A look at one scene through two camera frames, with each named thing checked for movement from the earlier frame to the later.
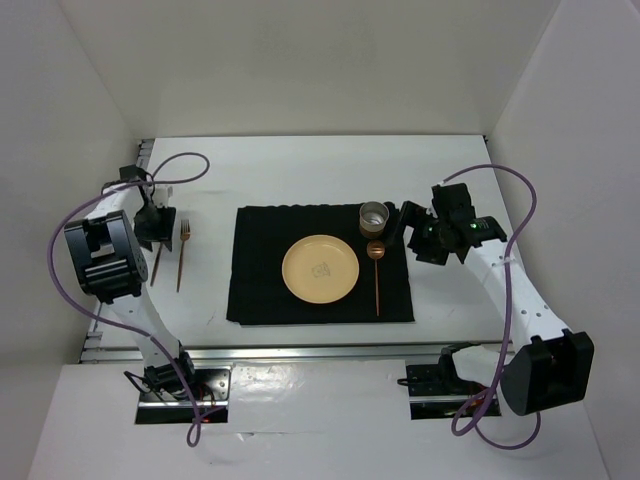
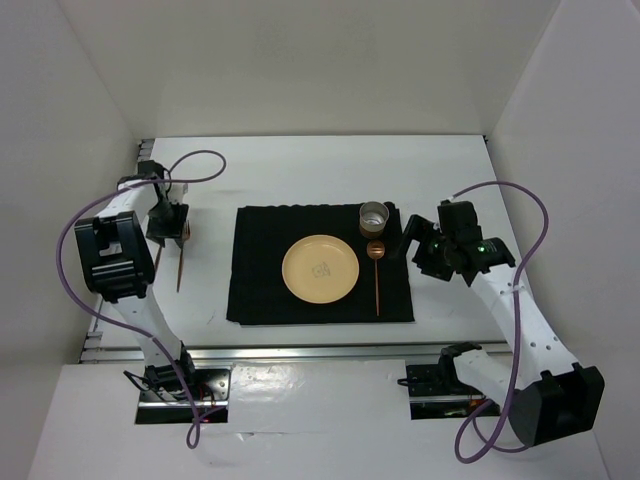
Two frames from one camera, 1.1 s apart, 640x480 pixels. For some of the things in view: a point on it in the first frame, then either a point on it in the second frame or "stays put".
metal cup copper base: x=373 y=216 stays put
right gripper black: x=408 y=213 to x=417 y=228
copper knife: x=156 y=261 stays put
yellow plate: x=320 y=269 stays put
